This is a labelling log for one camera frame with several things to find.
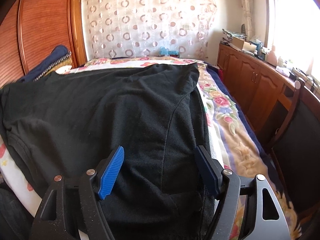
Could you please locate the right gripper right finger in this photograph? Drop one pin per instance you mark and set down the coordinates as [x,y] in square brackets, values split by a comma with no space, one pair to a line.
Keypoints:
[210,170]

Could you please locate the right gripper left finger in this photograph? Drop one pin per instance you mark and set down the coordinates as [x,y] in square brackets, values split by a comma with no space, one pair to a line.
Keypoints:
[107,172]

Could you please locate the black t-shirt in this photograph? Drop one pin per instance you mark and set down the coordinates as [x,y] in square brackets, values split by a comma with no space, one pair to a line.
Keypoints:
[66,124]

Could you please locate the floral bed blanket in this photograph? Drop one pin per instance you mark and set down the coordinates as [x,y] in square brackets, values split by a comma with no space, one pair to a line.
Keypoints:
[232,141]

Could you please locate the dark wooden chair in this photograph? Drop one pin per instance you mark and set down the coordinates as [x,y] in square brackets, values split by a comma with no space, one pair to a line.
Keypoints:
[295,151]

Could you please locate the wooden sideboard cabinet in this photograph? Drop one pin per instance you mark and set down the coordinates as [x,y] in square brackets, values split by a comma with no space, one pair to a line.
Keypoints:
[264,95]

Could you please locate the white strawberry print sheet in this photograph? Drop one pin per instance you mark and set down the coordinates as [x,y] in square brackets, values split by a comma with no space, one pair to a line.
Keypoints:
[25,193]

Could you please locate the navy folded blanket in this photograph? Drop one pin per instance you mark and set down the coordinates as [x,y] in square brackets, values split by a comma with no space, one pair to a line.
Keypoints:
[58,52]

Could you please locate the blue toy on bed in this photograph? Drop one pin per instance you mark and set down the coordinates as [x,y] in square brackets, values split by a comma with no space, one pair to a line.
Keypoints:
[167,52]

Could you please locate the cardboard box on cabinet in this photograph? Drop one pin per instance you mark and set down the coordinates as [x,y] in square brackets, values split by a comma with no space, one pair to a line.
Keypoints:
[243,45]

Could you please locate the circle pattern sheer curtain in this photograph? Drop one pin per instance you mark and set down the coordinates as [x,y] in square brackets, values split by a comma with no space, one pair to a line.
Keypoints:
[133,28]

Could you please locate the bright window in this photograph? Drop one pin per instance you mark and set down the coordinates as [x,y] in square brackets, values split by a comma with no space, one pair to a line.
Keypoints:
[294,31]

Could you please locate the wooden slatted wardrobe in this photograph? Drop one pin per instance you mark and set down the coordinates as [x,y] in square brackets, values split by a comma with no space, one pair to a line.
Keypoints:
[31,29]

